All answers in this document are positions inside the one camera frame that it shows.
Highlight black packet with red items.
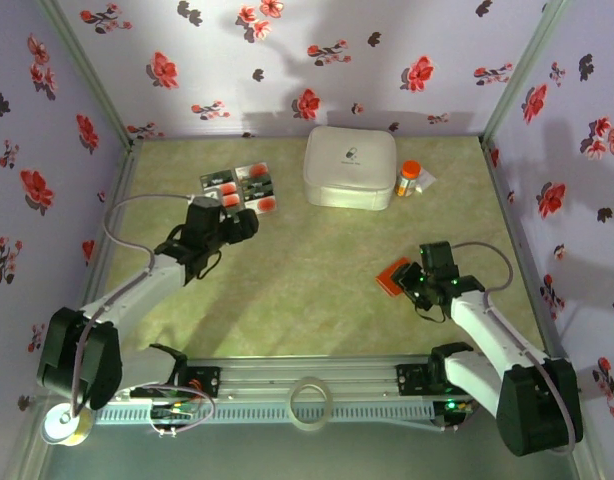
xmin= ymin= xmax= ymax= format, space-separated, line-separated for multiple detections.
xmin=199 ymin=160 xmax=282 ymax=217

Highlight orange card holder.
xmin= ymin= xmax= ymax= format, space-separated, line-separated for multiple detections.
xmin=375 ymin=256 xmax=413 ymax=298

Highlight orange capped pill bottle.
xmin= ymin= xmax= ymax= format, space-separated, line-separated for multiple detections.
xmin=394 ymin=159 xmax=422 ymax=198

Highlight white paper leaflet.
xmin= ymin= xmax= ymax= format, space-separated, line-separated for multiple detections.
xmin=416 ymin=167 xmax=438 ymax=194

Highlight white square box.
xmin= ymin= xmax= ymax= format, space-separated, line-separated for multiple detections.
xmin=301 ymin=125 xmax=398 ymax=212

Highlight control board with green light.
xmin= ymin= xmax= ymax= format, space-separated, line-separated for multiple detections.
xmin=434 ymin=397 xmax=477 ymax=432

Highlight clear tape roll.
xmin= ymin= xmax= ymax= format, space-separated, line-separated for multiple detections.
xmin=288 ymin=376 xmax=335 ymax=432

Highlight green circuit board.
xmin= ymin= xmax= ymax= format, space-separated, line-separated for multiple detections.
xmin=150 ymin=403 xmax=199 ymax=422

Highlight yellow drink can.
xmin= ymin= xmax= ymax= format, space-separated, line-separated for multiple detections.
xmin=40 ymin=403 xmax=94 ymax=447

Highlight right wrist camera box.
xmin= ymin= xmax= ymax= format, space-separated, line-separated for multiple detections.
xmin=419 ymin=241 xmax=457 ymax=279

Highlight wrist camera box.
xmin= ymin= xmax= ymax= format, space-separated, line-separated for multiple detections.
xmin=419 ymin=241 xmax=457 ymax=279
xmin=186 ymin=195 xmax=226 ymax=232

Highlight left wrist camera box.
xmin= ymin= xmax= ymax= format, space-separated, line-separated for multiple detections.
xmin=186 ymin=195 xmax=226 ymax=232

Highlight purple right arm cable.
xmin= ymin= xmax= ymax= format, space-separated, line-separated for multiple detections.
xmin=449 ymin=241 xmax=581 ymax=454

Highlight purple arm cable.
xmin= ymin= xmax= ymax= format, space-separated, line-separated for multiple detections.
xmin=449 ymin=241 xmax=581 ymax=454
xmin=69 ymin=193 xmax=208 ymax=419

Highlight aluminium side rail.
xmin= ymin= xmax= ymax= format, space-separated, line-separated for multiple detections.
xmin=479 ymin=134 xmax=573 ymax=361
xmin=81 ymin=139 xmax=143 ymax=311

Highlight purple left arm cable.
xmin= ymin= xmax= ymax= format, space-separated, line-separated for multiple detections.
xmin=69 ymin=193 xmax=208 ymax=419

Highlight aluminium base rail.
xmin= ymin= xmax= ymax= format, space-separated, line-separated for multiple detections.
xmin=106 ymin=353 xmax=488 ymax=404

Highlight grey slotted cable duct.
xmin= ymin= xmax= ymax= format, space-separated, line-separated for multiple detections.
xmin=94 ymin=403 xmax=436 ymax=427

